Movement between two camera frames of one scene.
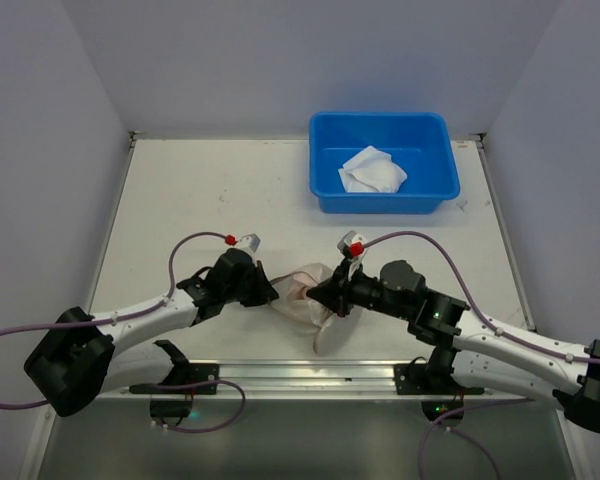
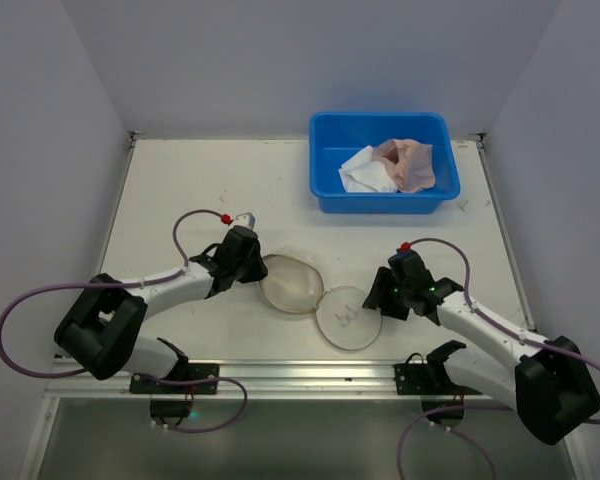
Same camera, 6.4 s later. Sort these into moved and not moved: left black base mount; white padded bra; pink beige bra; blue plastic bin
Moved: pink beige bra
Not moved: white padded bra; blue plastic bin; left black base mount
